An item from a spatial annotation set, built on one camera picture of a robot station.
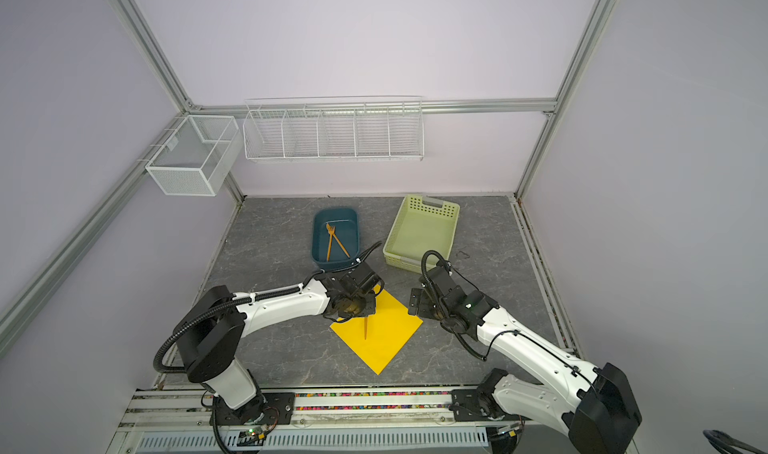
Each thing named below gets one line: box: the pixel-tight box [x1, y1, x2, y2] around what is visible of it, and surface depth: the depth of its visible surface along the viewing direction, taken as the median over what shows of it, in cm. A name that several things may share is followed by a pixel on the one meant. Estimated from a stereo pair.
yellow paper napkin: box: [330, 289, 424, 375], surface depth 86 cm
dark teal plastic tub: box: [311, 208, 360, 270], surface depth 107 cm
